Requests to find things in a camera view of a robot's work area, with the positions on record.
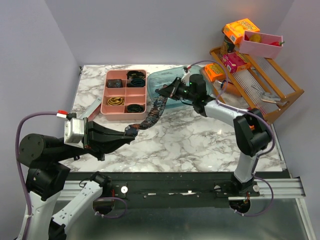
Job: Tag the wooden dish rack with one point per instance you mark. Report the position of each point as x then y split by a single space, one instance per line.
264 75

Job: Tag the rolled black tie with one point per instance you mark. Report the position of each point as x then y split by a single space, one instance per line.
134 74
135 108

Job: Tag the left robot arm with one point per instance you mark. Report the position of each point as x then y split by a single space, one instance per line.
43 156

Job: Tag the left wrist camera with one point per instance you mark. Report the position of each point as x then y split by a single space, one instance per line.
74 132

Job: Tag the blue transparent plastic tray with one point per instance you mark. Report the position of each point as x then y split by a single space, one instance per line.
157 79

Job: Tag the pink silver flat box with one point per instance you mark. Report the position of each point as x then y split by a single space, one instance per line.
93 110

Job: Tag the orange snack box middle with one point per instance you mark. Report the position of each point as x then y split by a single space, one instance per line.
214 72

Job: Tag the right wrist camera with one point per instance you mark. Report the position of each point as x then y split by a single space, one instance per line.
186 77

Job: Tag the pink compartment organizer tray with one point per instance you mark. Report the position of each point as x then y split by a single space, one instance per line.
132 95

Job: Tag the floral patterned necktie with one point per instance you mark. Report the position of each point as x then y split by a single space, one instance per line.
151 119

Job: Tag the orange snack box top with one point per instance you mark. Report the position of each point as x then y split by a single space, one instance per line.
236 30

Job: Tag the pink snack box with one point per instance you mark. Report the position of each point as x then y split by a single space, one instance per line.
235 62

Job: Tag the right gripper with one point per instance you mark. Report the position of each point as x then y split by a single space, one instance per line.
171 91

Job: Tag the pink rectangular bin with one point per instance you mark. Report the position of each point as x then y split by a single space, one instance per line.
263 49

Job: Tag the yellow toy fruit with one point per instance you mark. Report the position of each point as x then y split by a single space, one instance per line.
255 38

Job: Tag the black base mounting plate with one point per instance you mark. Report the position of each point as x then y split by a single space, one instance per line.
180 189

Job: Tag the aluminium rail frame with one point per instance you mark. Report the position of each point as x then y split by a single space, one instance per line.
280 187

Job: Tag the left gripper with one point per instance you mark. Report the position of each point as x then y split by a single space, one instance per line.
98 139

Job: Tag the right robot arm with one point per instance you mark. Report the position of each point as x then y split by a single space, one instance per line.
252 133

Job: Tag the brown snack can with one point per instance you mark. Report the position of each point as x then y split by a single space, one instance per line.
227 45

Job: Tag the rolled teal tie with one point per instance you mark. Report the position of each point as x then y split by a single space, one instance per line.
136 83

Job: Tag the orange snack box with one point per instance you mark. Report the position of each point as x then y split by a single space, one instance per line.
236 30
214 72

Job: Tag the orange bottle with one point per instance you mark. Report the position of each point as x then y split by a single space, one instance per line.
228 87

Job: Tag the red toy pepper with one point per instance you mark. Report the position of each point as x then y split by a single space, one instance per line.
277 43

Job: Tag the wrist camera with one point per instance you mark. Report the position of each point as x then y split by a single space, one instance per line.
74 132
186 77

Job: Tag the rolled dark floral tie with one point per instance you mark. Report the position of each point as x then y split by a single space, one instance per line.
114 83

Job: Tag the rolled black tie top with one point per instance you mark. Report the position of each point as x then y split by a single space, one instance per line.
134 74

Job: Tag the rolled black tie bottom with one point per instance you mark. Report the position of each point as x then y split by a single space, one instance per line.
135 108

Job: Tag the rolled gold tie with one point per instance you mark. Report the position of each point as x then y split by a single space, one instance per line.
116 101

